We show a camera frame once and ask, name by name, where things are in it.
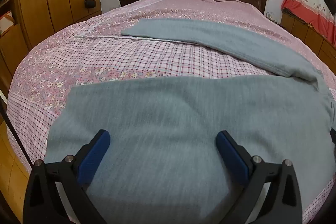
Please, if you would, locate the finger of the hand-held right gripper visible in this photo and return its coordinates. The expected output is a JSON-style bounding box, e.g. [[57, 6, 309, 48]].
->
[[329, 128, 336, 157]]

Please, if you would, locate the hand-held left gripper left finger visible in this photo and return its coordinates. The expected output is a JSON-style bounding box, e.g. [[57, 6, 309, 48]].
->
[[23, 130, 111, 224]]

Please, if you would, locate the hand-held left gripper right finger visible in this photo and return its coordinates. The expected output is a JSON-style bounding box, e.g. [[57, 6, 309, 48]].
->
[[215, 130, 303, 224]]

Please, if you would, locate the grey sweater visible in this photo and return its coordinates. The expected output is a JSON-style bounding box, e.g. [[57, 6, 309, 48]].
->
[[43, 18, 336, 224]]

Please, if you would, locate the low wooden cabinet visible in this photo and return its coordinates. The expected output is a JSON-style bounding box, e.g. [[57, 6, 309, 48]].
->
[[280, 10, 336, 67]]

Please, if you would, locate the pink floral bedspread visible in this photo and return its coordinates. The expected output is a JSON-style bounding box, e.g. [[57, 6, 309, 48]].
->
[[7, 0, 336, 224]]

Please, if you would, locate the white and red curtain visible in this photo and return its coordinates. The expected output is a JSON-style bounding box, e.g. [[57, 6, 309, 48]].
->
[[281, 0, 336, 41]]

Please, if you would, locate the dark wooden nightstand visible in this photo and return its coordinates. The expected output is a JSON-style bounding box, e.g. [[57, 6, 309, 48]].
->
[[118, 0, 143, 7]]

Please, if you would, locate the black cable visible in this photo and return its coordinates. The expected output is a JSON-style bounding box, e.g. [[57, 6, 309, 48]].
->
[[0, 98, 34, 170]]

